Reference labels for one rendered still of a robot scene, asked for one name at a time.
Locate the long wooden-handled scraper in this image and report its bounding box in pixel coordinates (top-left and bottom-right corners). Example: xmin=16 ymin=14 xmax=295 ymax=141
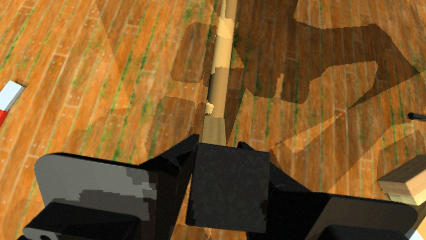
xmin=185 ymin=0 xmax=271 ymax=233

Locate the dark grey bent rod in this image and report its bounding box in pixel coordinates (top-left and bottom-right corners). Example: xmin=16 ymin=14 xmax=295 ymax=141
xmin=408 ymin=112 xmax=426 ymax=121

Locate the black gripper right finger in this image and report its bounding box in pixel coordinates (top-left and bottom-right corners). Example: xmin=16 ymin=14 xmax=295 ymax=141
xmin=245 ymin=162 xmax=418 ymax=240

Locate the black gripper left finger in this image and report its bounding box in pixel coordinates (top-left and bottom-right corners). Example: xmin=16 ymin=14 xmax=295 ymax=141
xmin=34 ymin=134 xmax=200 ymax=240

